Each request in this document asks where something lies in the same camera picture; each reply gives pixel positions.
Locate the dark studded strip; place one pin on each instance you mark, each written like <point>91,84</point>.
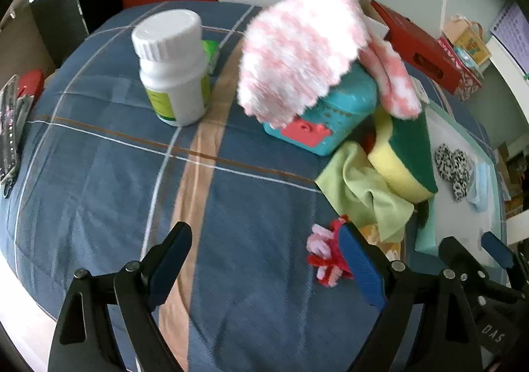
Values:
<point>10,140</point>

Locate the yellow green sponge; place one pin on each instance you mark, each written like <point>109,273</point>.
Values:
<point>396,165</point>

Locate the red cardboard box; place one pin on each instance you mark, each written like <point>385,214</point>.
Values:
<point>413,41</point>

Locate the small pink white fuzzy sock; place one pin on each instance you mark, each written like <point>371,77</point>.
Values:
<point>394,82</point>

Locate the white pill bottle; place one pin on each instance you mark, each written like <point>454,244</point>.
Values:
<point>173,66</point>

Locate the white desk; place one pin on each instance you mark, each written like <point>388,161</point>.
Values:
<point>512,62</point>

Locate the white tray with teal rim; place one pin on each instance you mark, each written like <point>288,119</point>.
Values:
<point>450,215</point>

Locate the black cabinet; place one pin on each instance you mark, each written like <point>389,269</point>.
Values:
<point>58,16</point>

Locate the purple chart sheet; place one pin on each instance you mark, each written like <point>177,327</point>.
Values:
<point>512,29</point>

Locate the black white spotted scrunchie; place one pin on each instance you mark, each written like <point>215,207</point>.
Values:
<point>452,167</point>

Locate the light green cloth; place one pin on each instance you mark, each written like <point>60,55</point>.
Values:
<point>359,186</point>

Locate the pink patterned box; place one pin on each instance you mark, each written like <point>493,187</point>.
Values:
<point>467,78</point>

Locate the orange patterned packet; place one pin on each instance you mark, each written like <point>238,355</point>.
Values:
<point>390,250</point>

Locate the red pink pipe cleaner toy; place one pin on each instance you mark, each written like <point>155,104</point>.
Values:
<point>326,250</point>

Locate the large pink white fuzzy sock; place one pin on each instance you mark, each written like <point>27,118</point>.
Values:
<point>297,45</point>

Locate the small colourful cardboard box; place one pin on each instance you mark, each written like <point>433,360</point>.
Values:
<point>471,43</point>

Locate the blue plaid bedspread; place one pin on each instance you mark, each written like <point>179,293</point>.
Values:
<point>103,169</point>

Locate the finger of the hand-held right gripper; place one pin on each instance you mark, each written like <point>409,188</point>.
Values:
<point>454,252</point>
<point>498,252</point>

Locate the light blue face mask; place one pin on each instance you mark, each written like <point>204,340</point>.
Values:
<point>479,190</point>

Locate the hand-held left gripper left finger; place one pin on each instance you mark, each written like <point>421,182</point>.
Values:
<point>165,272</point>

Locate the green white packet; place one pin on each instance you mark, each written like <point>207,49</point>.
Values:
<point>210,53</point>

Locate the teal toy box red latch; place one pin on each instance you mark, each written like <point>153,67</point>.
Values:
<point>347,103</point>

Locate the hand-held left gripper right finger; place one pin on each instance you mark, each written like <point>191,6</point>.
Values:
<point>359,268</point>

